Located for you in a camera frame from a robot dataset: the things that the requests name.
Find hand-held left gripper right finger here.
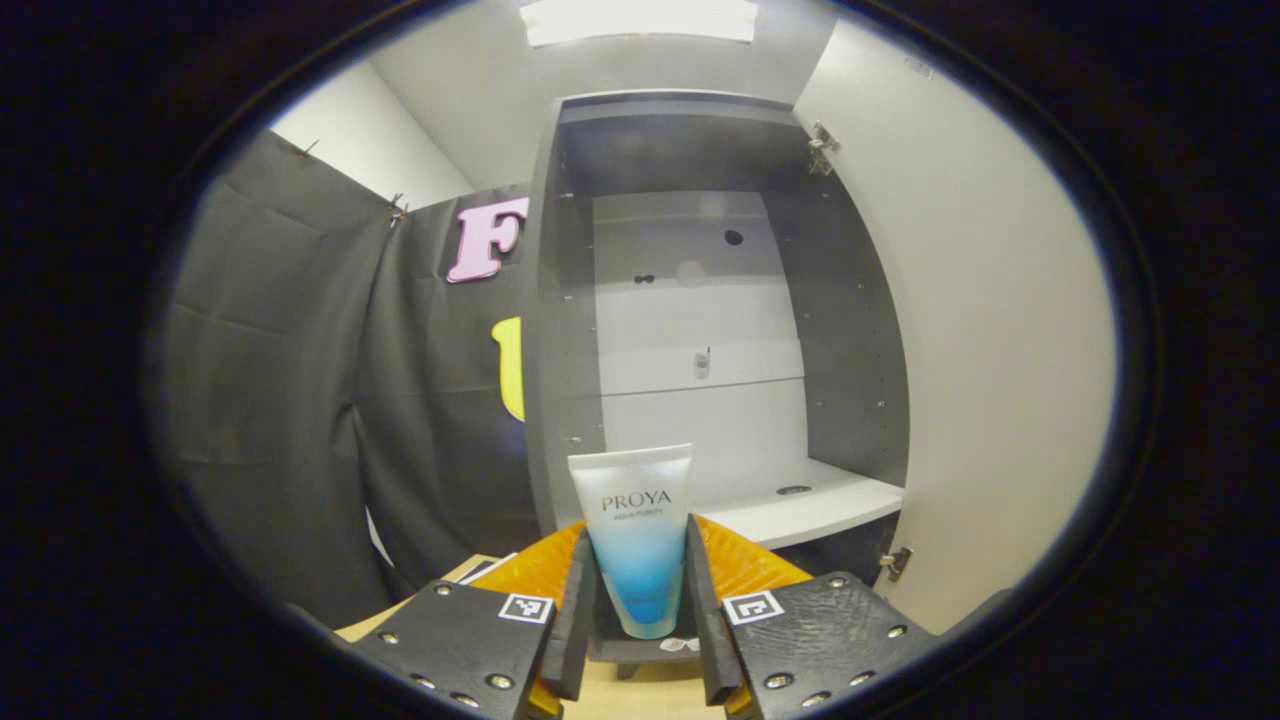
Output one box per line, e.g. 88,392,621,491
683,513,941,720

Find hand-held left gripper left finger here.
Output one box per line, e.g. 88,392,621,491
350,520,601,720

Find white and blue bottle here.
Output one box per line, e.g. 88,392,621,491
567,443,694,641

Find dark grey cabinet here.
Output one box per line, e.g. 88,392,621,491
522,90,913,681

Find white cabinet shelf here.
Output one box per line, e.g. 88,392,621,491
700,458,906,551

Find white book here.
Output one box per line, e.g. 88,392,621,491
455,552,519,586

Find black backdrop cloth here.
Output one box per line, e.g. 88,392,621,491
160,130,546,631

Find large ceiling light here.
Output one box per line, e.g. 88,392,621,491
520,0,761,48

